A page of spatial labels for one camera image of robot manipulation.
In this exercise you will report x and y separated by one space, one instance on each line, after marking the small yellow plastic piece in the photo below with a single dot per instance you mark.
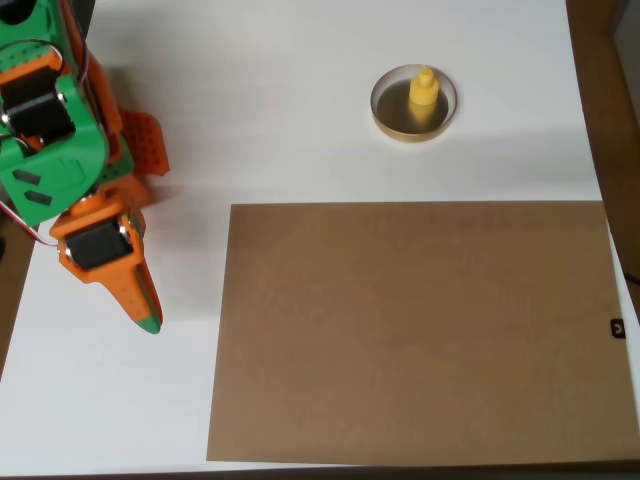
423 92

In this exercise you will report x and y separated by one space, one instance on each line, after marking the round gold-rimmed dish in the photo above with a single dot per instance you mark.
395 115

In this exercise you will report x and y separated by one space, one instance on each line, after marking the orange gripper black servo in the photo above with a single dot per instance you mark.
95 248

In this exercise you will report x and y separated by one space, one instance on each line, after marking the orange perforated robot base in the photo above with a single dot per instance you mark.
145 140

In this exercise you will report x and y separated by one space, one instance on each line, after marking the brown rectangular board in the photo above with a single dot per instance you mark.
415 330

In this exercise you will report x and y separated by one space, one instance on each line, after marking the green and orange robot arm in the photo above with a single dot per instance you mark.
55 170

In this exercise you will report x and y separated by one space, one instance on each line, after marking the large white sheet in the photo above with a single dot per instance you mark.
300 100

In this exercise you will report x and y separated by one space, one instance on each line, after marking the small black tag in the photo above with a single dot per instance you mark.
618 328

